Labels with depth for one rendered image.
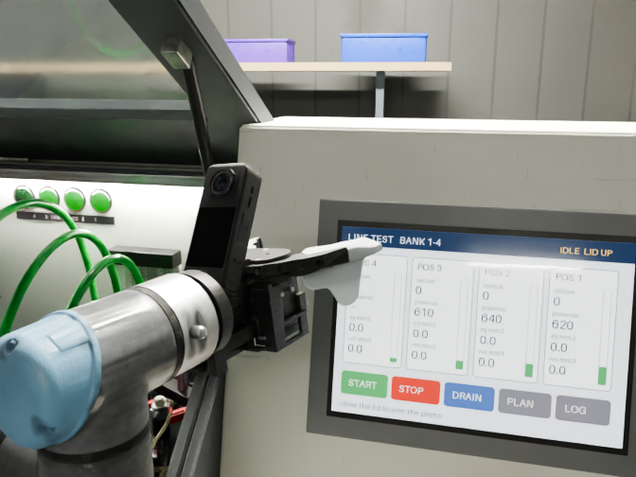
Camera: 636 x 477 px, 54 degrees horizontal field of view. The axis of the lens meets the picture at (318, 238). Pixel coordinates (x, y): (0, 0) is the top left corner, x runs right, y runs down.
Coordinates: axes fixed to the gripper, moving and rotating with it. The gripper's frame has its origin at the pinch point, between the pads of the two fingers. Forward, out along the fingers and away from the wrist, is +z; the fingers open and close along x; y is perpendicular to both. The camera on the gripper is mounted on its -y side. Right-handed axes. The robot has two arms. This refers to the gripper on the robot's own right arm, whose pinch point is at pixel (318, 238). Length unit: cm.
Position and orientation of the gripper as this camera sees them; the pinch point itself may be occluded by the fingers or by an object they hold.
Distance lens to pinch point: 66.5
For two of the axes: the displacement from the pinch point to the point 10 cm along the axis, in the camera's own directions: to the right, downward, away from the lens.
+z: 5.3, -2.1, 8.2
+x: 8.4, 0.0, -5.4
